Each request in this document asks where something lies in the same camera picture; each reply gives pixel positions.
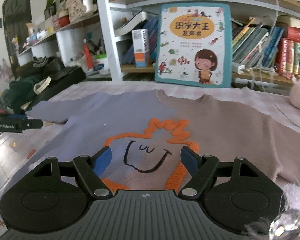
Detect pink checked table mat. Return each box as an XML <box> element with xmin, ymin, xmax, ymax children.
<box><xmin>0</xmin><ymin>80</ymin><xmax>300</xmax><ymax>233</ymax></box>

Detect thick beige book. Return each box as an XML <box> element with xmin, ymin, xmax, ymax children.
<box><xmin>277</xmin><ymin>15</ymin><xmax>300</xmax><ymax>29</ymax></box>

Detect pearl hairband with clear ribbon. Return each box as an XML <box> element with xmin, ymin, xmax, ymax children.
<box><xmin>245</xmin><ymin>66</ymin><xmax>277</xmax><ymax>90</ymax></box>

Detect dark door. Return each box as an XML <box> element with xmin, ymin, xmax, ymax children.
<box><xmin>2</xmin><ymin>0</ymin><xmax>32</xmax><ymax>80</ymax></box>

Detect black leather shoes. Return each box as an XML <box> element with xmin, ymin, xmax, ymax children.
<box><xmin>17</xmin><ymin>56</ymin><xmax>65</xmax><ymax>80</ymax></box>

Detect green leafy plant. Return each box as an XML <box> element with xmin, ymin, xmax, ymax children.
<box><xmin>44</xmin><ymin>0</ymin><xmax>56</xmax><ymax>19</ymax></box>

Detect white floral ceramic figurine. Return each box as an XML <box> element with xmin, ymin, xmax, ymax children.
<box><xmin>65</xmin><ymin>0</ymin><xmax>97</xmax><ymax>22</ymax></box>

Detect black flat case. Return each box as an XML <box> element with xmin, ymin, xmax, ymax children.
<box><xmin>21</xmin><ymin>66</ymin><xmax>87</xmax><ymax>110</ymax></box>

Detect white fabric strap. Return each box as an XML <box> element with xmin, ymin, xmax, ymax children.
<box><xmin>33</xmin><ymin>76</ymin><xmax>52</xmax><ymax>95</ymax></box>

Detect small red pot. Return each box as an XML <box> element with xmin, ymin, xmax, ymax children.
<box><xmin>58</xmin><ymin>11</ymin><xmax>70</xmax><ymax>27</ymax></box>

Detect white pen cup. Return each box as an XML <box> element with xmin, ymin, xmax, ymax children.
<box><xmin>94</xmin><ymin>54</ymin><xmax>109</xmax><ymax>71</ymax></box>

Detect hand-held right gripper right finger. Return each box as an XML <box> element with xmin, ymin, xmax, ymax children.
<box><xmin>179</xmin><ymin>146</ymin><xmax>262</xmax><ymax>198</ymax></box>

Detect white wooden bookshelf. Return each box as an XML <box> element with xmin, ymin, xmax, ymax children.
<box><xmin>15</xmin><ymin>0</ymin><xmax>300</xmax><ymax>90</ymax></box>

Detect purple and pink knit sweater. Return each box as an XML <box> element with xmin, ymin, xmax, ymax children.
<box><xmin>27</xmin><ymin>89</ymin><xmax>300</xmax><ymax>193</ymax></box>

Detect large teal children's book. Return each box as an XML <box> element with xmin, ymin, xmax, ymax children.
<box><xmin>154</xmin><ymin>3</ymin><xmax>232</xmax><ymax>88</ymax></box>

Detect clear crystal button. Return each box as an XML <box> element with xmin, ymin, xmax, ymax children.
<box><xmin>269</xmin><ymin>211</ymin><xmax>300</xmax><ymax>240</ymax></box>

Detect row of leaning thin books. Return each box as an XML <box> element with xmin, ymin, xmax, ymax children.
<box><xmin>231</xmin><ymin>17</ymin><xmax>285</xmax><ymax>68</ymax></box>

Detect white and orange carton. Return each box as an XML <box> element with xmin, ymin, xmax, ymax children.
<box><xmin>131</xmin><ymin>29</ymin><xmax>152</xmax><ymax>68</ymax></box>

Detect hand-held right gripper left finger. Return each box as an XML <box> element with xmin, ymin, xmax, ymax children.
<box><xmin>32</xmin><ymin>146</ymin><xmax>113</xmax><ymax>198</ymax></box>

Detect row of upright red books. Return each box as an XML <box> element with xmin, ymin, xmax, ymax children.
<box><xmin>275</xmin><ymin>38</ymin><xmax>300</xmax><ymax>78</ymax></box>

